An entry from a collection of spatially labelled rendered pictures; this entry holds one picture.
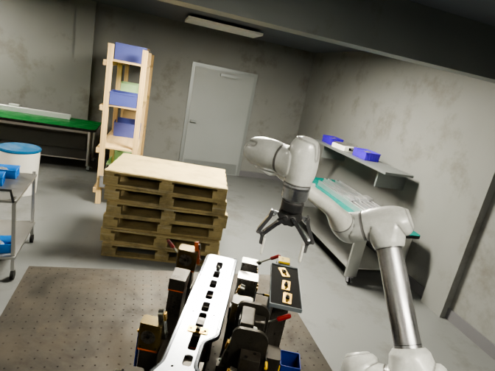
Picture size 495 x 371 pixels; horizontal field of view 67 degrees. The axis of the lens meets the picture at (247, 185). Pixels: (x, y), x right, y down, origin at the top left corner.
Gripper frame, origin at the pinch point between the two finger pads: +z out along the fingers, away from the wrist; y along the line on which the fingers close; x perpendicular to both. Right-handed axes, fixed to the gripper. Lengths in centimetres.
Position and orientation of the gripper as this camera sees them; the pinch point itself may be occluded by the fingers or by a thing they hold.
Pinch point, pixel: (281, 254)
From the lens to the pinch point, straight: 132.7
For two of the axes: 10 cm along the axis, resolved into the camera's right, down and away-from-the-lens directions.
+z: -1.9, 9.5, 2.7
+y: -9.8, -2.0, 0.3
